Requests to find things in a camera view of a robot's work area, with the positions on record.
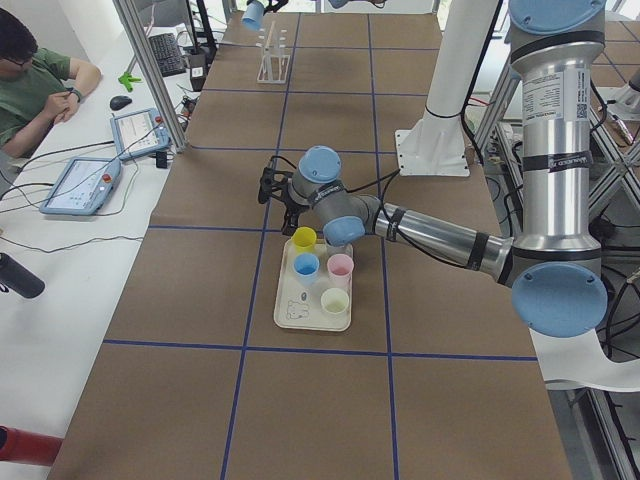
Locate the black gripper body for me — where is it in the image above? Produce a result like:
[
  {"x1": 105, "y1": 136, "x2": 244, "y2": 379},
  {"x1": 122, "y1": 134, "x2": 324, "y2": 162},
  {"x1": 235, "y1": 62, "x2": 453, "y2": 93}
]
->
[{"x1": 283, "y1": 176, "x2": 310, "y2": 220}]

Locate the black water bottle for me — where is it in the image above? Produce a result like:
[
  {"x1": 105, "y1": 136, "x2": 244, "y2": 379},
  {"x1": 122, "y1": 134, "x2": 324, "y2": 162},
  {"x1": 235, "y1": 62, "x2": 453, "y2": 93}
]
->
[{"x1": 1, "y1": 253, "x2": 45, "y2": 299}]

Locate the pink plastic cup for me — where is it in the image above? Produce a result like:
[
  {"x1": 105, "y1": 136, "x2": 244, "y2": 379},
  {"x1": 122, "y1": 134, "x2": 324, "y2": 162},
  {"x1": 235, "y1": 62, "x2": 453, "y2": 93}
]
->
[{"x1": 326, "y1": 253, "x2": 354, "y2": 288}]

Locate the red water bottle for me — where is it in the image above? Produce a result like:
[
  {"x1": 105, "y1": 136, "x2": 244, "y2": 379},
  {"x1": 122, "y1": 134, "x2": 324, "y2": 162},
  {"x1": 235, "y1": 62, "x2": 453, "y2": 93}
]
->
[{"x1": 1, "y1": 426, "x2": 63, "y2": 467}]

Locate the light blue plastic cup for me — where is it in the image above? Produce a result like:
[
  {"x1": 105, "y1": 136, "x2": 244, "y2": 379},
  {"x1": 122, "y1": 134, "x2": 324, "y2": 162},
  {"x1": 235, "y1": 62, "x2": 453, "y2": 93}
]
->
[{"x1": 241, "y1": 0, "x2": 265, "y2": 31}]

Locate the grey plastic cup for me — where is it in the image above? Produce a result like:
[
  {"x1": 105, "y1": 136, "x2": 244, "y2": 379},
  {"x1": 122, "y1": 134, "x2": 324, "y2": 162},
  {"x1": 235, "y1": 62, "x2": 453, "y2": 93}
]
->
[{"x1": 325, "y1": 240, "x2": 347, "y2": 256}]

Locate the person in green shirt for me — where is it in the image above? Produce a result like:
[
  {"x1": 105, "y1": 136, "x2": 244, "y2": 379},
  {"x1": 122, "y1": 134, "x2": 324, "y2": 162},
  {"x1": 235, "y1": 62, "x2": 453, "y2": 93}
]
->
[{"x1": 1, "y1": 9, "x2": 102, "y2": 158}]

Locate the aluminium frame post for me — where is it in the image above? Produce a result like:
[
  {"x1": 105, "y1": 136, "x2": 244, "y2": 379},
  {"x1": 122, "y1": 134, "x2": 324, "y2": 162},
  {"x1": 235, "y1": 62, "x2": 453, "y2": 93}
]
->
[{"x1": 113, "y1": 0, "x2": 187, "y2": 153}]

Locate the black computer mouse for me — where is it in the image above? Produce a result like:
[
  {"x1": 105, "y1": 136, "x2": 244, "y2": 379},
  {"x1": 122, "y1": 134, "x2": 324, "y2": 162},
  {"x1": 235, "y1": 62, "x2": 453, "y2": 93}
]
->
[{"x1": 109, "y1": 95, "x2": 132, "y2": 111}]

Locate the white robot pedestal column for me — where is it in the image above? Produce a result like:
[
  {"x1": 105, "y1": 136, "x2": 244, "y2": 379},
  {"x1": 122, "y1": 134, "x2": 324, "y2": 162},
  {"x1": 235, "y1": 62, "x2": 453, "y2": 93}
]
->
[{"x1": 395, "y1": 0, "x2": 502, "y2": 177}]

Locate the green plastic clamp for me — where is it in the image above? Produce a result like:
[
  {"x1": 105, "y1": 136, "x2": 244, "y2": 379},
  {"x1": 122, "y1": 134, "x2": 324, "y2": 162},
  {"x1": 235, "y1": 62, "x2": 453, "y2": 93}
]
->
[{"x1": 118, "y1": 71, "x2": 142, "y2": 92}]

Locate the black labelled box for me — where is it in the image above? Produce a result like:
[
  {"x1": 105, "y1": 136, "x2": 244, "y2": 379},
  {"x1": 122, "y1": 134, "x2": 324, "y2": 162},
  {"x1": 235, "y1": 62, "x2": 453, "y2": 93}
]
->
[{"x1": 188, "y1": 54, "x2": 208, "y2": 92}]

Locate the white wire cup rack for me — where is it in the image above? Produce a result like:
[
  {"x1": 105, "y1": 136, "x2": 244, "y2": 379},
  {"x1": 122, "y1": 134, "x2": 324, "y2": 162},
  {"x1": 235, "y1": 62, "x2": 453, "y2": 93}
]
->
[{"x1": 256, "y1": 21, "x2": 291, "y2": 85}]

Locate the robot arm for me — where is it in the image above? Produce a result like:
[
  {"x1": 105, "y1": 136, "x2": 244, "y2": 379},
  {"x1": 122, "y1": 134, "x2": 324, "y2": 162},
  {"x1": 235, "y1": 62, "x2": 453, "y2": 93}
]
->
[
  {"x1": 258, "y1": 1, "x2": 607, "y2": 338},
  {"x1": 329, "y1": 0, "x2": 386, "y2": 9}
]

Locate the cream white plastic cup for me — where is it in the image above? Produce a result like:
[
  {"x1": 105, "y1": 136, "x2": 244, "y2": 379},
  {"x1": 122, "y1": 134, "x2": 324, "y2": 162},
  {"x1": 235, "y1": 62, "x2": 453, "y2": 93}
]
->
[{"x1": 320, "y1": 288, "x2": 350, "y2": 316}]

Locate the blue teach pendant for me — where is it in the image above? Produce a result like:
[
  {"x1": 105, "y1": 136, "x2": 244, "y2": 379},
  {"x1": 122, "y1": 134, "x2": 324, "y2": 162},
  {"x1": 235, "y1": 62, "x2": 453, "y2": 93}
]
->
[
  {"x1": 110, "y1": 108, "x2": 171, "y2": 161},
  {"x1": 39, "y1": 157, "x2": 121, "y2": 216}
]

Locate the black keyboard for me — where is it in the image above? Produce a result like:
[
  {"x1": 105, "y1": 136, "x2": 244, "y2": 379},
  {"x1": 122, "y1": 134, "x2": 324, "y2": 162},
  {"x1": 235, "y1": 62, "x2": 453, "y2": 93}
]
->
[{"x1": 148, "y1": 33, "x2": 186, "y2": 77}]

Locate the cream plastic tray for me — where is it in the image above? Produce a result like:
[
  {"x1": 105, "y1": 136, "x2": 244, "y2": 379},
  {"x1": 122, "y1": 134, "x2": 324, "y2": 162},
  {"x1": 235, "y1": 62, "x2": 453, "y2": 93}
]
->
[{"x1": 274, "y1": 239, "x2": 353, "y2": 332}]

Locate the yellow plastic cup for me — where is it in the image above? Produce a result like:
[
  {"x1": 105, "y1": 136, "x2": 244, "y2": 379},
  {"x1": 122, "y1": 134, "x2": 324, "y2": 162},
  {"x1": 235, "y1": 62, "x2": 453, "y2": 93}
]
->
[{"x1": 291, "y1": 226, "x2": 317, "y2": 253}]

